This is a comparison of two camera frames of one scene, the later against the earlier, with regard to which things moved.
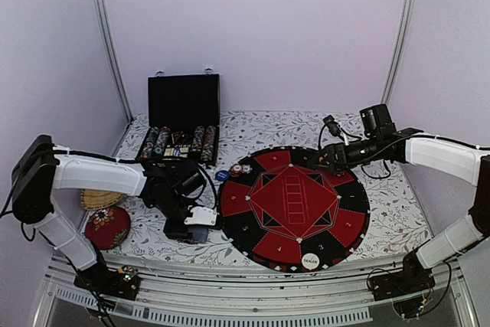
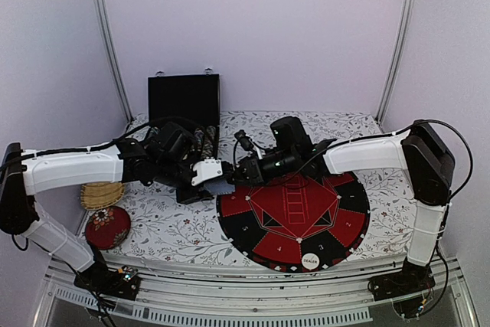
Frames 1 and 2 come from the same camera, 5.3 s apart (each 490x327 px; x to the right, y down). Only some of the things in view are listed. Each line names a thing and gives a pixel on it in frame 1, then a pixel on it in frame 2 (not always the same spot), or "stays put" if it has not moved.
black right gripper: (331, 150) → (256, 174)
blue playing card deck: (199, 233) → (220, 187)
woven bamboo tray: (98, 199) stays put
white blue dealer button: (310, 260) stays put
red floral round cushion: (106, 228) stays put
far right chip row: (209, 141) stays put
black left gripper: (175, 233) → (186, 197)
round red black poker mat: (286, 205) stays put
